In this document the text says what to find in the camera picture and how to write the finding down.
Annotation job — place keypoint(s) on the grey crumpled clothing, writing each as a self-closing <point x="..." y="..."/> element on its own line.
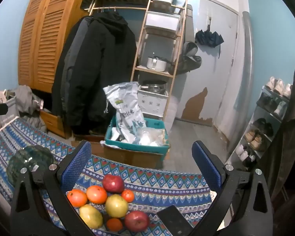
<point x="27" y="100"/>

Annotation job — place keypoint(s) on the olive hooded jacket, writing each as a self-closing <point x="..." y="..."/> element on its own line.
<point x="189" y="61"/>

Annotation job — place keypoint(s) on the glass shoe rack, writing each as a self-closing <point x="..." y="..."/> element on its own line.
<point x="268" y="95"/>

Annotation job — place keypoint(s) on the wide white storage bin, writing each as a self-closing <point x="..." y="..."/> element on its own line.
<point x="163" y="21"/>

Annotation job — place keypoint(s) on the teal plastic basket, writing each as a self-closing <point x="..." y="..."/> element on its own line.
<point x="137" y="147"/>

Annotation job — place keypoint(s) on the clear plastic bag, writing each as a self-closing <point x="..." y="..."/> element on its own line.
<point x="152" y="136"/>

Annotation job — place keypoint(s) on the white patterned cabinet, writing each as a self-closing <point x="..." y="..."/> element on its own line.
<point x="152" y="103"/>

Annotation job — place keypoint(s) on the cardboard box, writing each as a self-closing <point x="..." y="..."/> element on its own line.
<point x="127" y="156"/>

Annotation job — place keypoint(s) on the wooden shelf rack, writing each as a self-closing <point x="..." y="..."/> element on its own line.
<point x="178" y="44"/>

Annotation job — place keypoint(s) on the black coat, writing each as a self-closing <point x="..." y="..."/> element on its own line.
<point x="100" y="66"/>

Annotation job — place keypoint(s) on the pale blue door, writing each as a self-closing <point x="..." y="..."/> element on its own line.
<point x="211" y="78"/>

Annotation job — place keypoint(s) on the wooden drawer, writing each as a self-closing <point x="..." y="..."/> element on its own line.
<point x="52" y="123"/>

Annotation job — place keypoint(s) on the small orange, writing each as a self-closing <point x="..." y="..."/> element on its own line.
<point x="127" y="196"/>
<point x="114" y="224"/>

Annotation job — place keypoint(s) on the white cooking pot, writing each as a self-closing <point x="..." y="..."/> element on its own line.
<point x="156" y="64"/>

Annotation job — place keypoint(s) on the wooden louvered wardrobe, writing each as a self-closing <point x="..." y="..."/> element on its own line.
<point x="46" y="41"/>

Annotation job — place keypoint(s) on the steel pot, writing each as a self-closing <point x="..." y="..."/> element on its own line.
<point x="154" y="86"/>

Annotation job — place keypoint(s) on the grey coat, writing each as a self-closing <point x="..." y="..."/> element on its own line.
<point x="82" y="29"/>

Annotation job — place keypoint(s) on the green glass bowl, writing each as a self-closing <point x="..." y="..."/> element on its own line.
<point x="29" y="159"/>

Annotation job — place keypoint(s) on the dark folded umbrella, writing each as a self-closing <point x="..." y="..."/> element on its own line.
<point x="209" y="39"/>

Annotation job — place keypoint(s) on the grey fabric bin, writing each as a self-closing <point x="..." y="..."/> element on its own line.
<point x="8" y="114"/>

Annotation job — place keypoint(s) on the dark cloth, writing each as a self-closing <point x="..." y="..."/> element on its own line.
<point x="292" y="127"/>

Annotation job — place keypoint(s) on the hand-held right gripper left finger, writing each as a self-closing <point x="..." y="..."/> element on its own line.
<point x="76" y="164"/>

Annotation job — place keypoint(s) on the shoe rack with shoes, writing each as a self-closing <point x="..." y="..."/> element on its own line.
<point x="258" y="140"/>

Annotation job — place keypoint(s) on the red apple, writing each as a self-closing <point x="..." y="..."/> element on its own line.
<point x="113" y="183"/>
<point x="137" y="220"/>

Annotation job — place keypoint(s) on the black phone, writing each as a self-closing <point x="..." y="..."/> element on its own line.
<point x="178" y="220"/>

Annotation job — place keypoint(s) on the white rice bag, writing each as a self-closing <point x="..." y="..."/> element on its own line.
<point x="126" y="108"/>

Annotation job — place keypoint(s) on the large orange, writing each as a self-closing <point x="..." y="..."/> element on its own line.
<point x="77" y="198"/>
<point x="96" y="194"/>

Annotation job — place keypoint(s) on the silver pipe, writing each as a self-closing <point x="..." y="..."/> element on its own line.
<point x="247" y="54"/>

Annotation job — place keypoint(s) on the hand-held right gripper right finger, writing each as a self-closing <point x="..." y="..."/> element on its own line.
<point x="207" y="167"/>

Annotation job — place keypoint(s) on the blue patterned tablecloth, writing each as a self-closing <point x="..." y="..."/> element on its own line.
<point x="152" y="184"/>

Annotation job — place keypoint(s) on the wooden clothes rail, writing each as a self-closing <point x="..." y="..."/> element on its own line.
<point x="123" y="8"/>

